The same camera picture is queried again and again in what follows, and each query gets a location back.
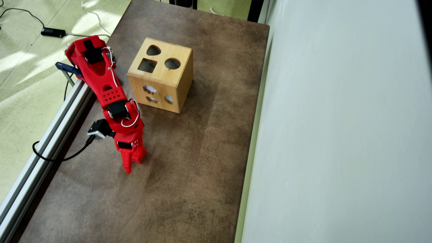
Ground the aluminium profile rail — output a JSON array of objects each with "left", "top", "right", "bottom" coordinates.
[{"left": 0, "top": 79, "right": 94, "bottom": 243}]

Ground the long white servo wire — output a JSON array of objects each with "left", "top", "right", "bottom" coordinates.
[{"left": 101, "top": 47, "right": 119, "bottom": 88}]

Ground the grey adapter cable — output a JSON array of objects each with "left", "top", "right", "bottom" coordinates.
[{"left": 64, "top": 33, "right": 111, "bottom": 38}]

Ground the white looped servo wire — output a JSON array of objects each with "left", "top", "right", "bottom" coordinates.
[{"left": 121, "top": 99, "right": 141, "bottom": 128}]

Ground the black camera cable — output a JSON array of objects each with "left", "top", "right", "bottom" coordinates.
[{"left": 32, "top": 135, "right": 96, "bottom": 162}]

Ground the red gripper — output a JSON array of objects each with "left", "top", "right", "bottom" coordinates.
[{"left": 114, "top": 129, "right": 146, "bottom": 174}]

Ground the white floor cable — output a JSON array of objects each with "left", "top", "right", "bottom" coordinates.
[{"left": 81, "top": 0, "right": 112, "bottom": 36}]

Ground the black vertical post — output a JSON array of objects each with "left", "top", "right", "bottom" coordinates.
[{"left": 247, "top": 0, "right": 265, "bottom": 23}]

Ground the black and white wrist camera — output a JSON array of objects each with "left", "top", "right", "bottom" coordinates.
[{"left": 87, "top": 119, "right": 114, "bottom": 140}]

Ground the wooden shape sorter box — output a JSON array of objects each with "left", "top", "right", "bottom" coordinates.
[{"left": 127, "top": 37, "right": 194, "bottom": 114}]

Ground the black power adapter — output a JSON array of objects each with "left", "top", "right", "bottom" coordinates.
[{"left": 41, "top": 28, "right": 66, "bottom": 38}]

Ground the red cube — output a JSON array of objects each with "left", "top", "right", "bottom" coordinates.
[{"left": 131, "top": 150, "right": 146, "bottom": 164}]

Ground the black furniture base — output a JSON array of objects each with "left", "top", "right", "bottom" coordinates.
[{"left": 169, "top": 0, "right": 198, "bottom": 10}]

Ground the blue table clamp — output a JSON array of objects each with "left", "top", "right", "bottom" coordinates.
[{"left": 55, "top": 62, "right": 83, "bottom": 87}]

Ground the black floor cable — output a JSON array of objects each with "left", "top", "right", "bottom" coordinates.
[{"left": 0, "top": 7, "right": 45, "bottom": 30}]

